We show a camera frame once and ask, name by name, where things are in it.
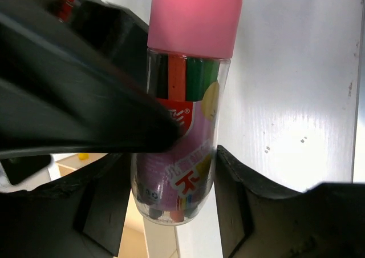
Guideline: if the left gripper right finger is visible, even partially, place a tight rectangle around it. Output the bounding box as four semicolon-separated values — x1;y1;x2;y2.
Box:
214;146;364;257

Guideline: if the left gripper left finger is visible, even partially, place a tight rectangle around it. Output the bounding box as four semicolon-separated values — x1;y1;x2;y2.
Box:
1;0;182;192

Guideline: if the pink capped marker bottle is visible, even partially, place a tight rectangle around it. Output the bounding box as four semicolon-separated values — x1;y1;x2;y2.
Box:
131;0;242;226

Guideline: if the yellow pin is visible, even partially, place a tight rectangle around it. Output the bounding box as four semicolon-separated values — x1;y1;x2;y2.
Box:
78;153;89;160

